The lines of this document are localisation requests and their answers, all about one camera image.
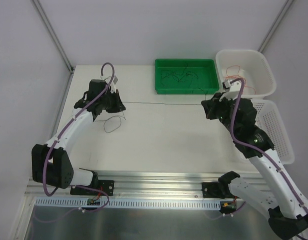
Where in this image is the left aluminium frame post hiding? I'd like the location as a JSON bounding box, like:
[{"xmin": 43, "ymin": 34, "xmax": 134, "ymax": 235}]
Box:
[{"xmin": 30, "ymin": 0, "xmax": 74, "ymax": 73}]

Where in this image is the orange wire in basket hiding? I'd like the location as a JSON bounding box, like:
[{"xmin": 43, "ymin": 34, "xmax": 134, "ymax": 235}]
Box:
[{"xmin": 225, "ymin": 65, "xmax": 257, "ymax": 96}]

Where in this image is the aluminium frame post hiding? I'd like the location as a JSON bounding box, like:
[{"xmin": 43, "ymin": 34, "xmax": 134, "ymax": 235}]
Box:
[
  {"xmin": 30, "ymin": 0, "xmax": 74, "ymax": 73},
  {"xmin": 258, "ymin": 0, "xmax": 296, "ymax": 54}
]

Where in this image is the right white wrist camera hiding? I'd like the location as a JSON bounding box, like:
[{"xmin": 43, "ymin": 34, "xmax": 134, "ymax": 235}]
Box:
[{"xmin": 220, "ymin": 77, "xmax": 245, "ymax": 101}]

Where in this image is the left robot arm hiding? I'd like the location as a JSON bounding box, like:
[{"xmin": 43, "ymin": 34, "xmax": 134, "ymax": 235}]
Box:
[{"xmin": 31, "ymin": 77, "xmax": 126, "ymax": 195}]

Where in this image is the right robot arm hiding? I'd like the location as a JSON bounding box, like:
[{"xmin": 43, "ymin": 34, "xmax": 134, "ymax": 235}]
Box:
[{"xmin": 201, "ymin": 93, "xmax": 308, "ymax": 240}]

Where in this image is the white perforated plastic basket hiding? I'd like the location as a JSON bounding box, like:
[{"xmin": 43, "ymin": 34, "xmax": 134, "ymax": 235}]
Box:
[{"xmin": 233, "ymin": 98, "xmax": 295, "ymax": 166}]

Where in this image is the white solid plastic basket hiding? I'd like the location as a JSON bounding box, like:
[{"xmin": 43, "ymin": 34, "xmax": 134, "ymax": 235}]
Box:
[{"xmin": 215, "ymin": 49, "xmax": 277, "ymax": 99}]

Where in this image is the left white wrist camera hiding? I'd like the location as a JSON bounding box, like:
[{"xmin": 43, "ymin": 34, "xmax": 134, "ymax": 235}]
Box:
[{"xmin": 104, "ymin": 76, "xmax": 118, "ymax": 93}]

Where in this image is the aluminium mounting rail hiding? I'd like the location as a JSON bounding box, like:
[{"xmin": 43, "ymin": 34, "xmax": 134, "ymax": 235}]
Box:
[{"xmin": 24, "ymin": 171, "xmax": 296, "ymax": 202}]

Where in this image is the green plastic tray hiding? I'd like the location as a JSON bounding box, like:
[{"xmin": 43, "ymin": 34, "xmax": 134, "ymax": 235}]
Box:
[{"xmin": 155, "ymin": 58, "xmax": 220, "ymax": 95}]

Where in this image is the white slotted cable duct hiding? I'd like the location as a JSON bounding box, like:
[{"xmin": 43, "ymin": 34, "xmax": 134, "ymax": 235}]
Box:
[{"xmin": 35, "ymin": 197, "xmax": 221, "ymax": 211}]

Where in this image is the right aluminium frame post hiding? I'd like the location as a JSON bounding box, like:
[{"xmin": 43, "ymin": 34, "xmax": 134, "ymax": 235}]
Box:
[{"xmin": 258, "ymin": 0, "xmax": 296, "ymax": 54}]

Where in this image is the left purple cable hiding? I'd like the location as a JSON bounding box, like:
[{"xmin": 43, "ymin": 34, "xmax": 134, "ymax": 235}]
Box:
[{"xmin": 42, "ymin": 62, "xmax": 117, "ymax": 221}]

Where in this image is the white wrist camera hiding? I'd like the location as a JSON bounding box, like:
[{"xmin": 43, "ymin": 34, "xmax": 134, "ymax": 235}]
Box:
[
  {"xmin": 220, "ymin": 77, "xmax": 245, "ymax": 101},
  {"xmin": 104, "ymin": 76, "xmax": 118, "ymax": 93}
]

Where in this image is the separated black striped wire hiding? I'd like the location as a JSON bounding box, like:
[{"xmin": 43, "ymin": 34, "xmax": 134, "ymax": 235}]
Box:
[{"xmin": 160, "ymin": 63, "xmax": 199, "ymax": 87}]

